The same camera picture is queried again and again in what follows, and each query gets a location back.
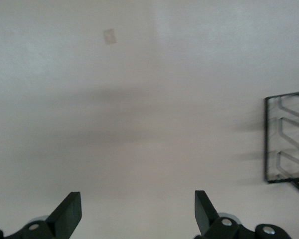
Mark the black wire cup holder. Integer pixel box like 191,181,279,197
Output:
264,90,299,198

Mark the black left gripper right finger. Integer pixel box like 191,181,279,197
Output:
193,190,253,239

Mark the small brown tape patch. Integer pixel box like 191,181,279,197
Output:
103,28,117,45

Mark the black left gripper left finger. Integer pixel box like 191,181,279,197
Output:
4,191,83,239

